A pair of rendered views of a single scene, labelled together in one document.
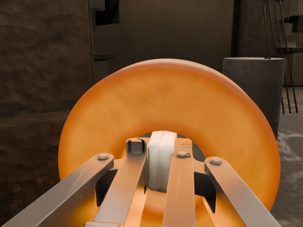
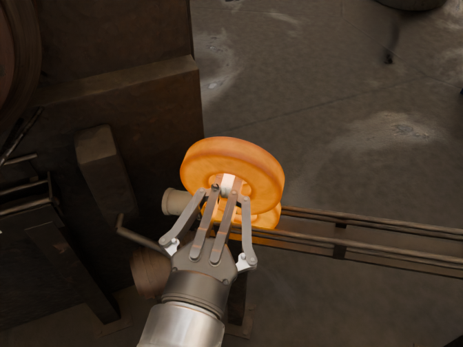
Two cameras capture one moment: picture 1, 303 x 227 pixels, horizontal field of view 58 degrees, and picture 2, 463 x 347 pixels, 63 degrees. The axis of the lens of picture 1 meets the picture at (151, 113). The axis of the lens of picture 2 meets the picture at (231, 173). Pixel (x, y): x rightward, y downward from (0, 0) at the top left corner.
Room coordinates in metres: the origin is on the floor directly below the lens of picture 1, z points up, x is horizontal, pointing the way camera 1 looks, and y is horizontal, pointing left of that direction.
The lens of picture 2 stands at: (-0.16, -0.05, 1.35)
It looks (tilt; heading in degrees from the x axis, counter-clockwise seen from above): 51 degrees down; 6
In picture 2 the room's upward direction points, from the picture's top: straight up
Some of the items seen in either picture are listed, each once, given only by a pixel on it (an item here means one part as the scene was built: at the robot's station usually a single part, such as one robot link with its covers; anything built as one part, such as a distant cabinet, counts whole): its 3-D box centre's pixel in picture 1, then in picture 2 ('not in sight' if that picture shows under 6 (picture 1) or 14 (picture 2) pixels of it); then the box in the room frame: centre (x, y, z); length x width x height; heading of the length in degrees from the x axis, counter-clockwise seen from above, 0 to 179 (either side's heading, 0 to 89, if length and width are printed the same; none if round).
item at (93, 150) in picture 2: not in sight; (108, 177); (0.34, 0.28, 0.68); 0.11 x 0.08 x 0.24; 27
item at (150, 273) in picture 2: not in sight; (185, 292); (0.25, 0.13, 0.27); 0.22 x 0.13 x 0.53; 117
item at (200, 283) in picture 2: not in sight; (201, 275); (0.03, 0.01, 0.91); 0.09 x 0.08 x 0.07; 173
